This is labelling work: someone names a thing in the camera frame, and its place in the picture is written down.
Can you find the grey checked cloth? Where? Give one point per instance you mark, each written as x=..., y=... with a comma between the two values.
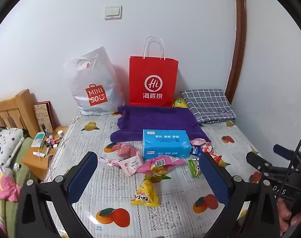
x=207, y=104

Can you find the blue tissue box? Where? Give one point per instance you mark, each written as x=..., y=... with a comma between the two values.
x=165, y=143

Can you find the person's right hand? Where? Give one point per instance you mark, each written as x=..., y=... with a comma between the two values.
x=285, y=213

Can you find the yellow green snack packet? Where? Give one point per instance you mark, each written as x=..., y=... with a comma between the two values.
x=180, y=103

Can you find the pink peach snack packet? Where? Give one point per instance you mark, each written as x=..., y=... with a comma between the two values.
x=130, y=166

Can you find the wooden nightstand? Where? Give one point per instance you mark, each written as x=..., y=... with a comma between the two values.
x=34, y=163

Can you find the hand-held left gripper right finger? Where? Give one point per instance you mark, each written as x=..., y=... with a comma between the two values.
x=215, y=178

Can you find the white dotted pillow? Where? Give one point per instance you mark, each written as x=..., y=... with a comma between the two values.
x=9, y=141

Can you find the yellow triangular snack packet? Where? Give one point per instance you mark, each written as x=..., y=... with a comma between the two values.
x=145, y=194

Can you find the black tube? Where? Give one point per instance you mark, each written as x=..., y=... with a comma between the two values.
x=45, y=130

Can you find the fruit print table cover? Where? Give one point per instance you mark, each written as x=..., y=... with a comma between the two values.
x=115, y=191

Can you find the green blanket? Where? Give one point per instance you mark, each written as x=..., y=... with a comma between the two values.
x=26, y=148

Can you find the white light switch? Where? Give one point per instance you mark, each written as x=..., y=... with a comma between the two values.
x=113, y=12

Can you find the pink candy packet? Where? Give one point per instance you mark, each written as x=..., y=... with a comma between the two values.
x=198, y=142

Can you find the red paper bag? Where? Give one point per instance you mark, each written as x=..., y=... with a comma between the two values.
x=153, y=72

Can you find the red white candy wrapper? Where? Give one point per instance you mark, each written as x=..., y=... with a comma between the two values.
x=207, y=148

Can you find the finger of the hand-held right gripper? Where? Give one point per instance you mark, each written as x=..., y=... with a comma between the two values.
x=281, y=150
x=257, y=160

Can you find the white plastic shopping bag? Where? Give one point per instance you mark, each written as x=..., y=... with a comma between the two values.
x=91, y=79

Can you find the teal white box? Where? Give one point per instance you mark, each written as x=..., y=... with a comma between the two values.
x=38, y=140

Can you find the white tube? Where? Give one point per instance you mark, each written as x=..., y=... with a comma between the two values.
x=40, y=154

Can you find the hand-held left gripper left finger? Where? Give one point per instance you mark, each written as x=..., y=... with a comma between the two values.
x=81, y=178

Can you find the small blue snack packet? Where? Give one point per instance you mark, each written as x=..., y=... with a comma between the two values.
x=196, y=151

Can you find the round pink snack packet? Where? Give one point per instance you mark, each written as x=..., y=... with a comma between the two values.
x=127, y=151

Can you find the magenta snack packet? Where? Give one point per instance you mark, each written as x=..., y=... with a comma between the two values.
x=165, y=161

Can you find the pink blanket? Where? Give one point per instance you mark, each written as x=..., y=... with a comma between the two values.
x=4, y=183

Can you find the brown wooden door frame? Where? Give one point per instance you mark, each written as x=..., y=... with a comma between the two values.
x=239, y=42

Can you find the wooden headboard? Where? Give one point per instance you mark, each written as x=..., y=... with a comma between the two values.
x=14, y=104

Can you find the patterned flat box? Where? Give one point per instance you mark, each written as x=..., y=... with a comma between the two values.
x=42, y=115

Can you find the white jar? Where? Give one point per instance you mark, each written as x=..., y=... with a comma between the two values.
x=60, y=133

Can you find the purple towel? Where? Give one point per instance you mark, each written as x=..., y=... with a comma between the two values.
x=153, y=119

